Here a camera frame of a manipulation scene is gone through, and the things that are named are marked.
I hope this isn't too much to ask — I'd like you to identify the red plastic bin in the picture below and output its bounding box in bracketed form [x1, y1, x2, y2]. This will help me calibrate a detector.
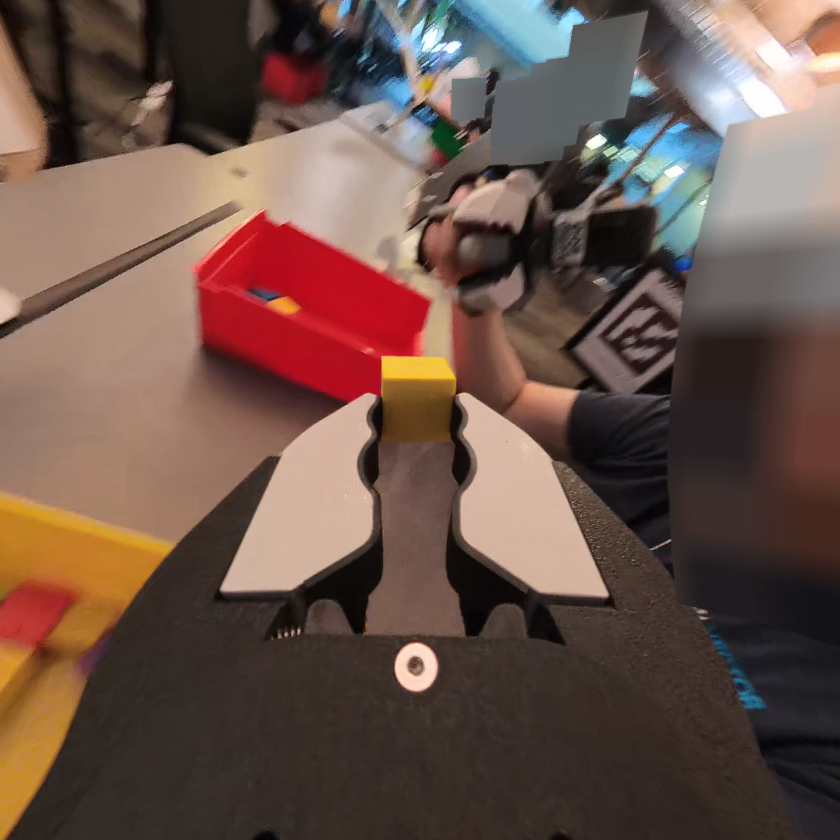
[192, 210, 433, 403]

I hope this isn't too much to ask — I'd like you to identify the black table cable slot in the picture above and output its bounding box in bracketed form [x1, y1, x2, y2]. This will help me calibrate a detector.
[0, 199, 244, 340]

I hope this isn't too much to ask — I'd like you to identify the red wooden cube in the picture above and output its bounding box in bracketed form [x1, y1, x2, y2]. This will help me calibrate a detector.
[0, 582, 79, 648]

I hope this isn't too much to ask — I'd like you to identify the white power strip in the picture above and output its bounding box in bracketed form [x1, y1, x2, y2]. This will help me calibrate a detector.
[130, 79, 175, 127]

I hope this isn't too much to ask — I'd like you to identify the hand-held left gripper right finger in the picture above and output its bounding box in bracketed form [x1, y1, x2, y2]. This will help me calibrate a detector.
[448, 392, 613, 627]

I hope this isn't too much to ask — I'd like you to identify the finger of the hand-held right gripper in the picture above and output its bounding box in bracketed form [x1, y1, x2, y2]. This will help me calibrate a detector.
[449, 169, 544, 232]
[456, 264, 530, 316]

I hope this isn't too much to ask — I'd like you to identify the person's right hand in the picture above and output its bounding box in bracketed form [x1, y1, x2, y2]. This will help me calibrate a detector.
[419, 209, 503, 288]

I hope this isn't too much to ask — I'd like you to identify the red storage crate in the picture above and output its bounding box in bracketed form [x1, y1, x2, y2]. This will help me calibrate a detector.
[259, 52, 329, 106]

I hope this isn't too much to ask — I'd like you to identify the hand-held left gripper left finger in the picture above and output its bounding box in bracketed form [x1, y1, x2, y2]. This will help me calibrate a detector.
[218, 392, 383, 632]

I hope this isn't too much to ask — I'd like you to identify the person in dark shirt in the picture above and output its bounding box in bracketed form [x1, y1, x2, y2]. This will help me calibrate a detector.
[567, 390, 840, 840]

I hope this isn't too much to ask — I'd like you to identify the person's right forearm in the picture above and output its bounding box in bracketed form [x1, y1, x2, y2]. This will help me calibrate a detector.
[449, 287, 581, 463]

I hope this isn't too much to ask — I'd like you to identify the framed black white sign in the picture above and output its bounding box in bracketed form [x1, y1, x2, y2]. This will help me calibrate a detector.
[566, 265, 687, 395]

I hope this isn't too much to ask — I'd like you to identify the yellow plastic bin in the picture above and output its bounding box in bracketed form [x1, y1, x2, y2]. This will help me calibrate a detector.
[0, 492, 175, 821]

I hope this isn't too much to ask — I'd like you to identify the black office chair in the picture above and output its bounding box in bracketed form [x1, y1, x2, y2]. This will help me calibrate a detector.
[150, 0, 265, 153]

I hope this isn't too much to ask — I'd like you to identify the purple wooden cube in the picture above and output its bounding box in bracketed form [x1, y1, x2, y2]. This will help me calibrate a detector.
[77, 629, 114, 678]

